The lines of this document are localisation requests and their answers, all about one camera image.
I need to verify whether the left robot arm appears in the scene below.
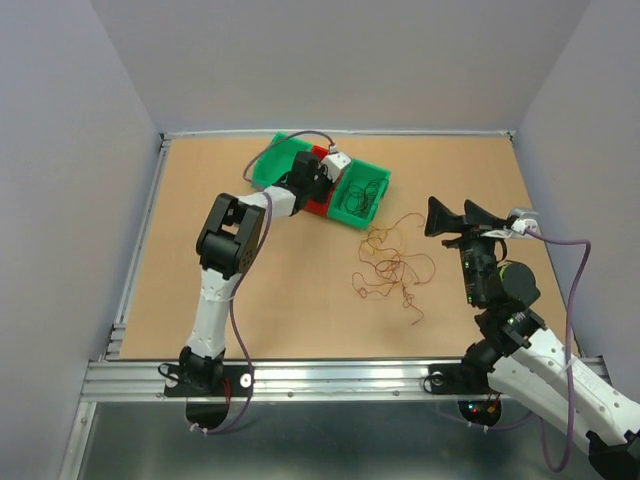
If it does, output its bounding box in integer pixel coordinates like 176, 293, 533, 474
172, 149, 350, 394

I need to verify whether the dark brown cable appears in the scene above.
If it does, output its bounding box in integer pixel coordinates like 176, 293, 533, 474
335, 178, 380, 219

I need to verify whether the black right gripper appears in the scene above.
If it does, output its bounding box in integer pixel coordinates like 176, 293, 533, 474
422, 195, 505, 304

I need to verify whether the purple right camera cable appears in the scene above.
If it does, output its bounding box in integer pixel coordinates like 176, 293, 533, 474
464, 232, 592, 474

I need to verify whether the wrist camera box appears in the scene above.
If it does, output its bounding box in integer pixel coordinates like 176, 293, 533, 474
481, 207, 540, 240
321, 151, 351, 183

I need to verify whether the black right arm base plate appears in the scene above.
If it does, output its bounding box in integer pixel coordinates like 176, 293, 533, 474
422, 362, 498, 396

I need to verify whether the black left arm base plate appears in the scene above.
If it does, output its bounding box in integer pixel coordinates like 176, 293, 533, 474
157, 363, 253, 398

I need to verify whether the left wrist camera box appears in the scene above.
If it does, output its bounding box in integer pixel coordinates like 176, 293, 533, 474
321, 151, 351, 183

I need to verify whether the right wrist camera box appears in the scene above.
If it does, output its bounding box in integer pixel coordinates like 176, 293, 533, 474
481, 207, 540, 240

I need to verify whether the purple camera cable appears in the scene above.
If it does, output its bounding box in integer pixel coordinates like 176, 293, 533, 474
187, 130, 337, 436
464, 232, 592, 474

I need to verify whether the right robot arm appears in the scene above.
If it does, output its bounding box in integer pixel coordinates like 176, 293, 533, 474
422, 197, 639, 479

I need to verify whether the red middle bin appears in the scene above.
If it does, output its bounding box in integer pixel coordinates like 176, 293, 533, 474
304, 145, 342, 217

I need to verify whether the green far bin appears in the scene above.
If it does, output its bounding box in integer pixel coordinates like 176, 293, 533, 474
251, 132, 313, 187

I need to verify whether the red yellow cable pile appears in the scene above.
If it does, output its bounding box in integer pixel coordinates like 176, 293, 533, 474
351, 213, 437, 326

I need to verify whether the green bin near cables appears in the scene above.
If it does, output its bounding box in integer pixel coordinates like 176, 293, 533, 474
327, 159, 391, 230

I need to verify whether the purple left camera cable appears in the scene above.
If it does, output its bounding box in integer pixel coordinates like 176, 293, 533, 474
187, 130, 337, 436

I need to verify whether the aluminium front rail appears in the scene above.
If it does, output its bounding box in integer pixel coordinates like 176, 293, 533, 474
82, 355, 616, 404

